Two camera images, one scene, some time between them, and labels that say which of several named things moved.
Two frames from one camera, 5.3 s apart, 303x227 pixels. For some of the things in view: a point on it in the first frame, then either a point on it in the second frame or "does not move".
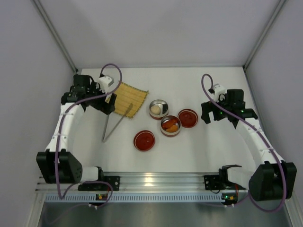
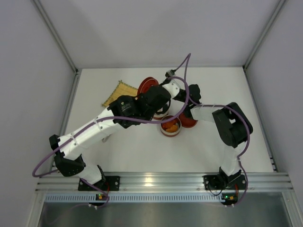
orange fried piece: (173, 128) does not move
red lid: (144, 140) → (147, 84)
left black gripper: (104, 104) → (163, 108)
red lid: (189, 117) does not move
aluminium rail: (142, 182) does not move
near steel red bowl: (170, 126) does not move
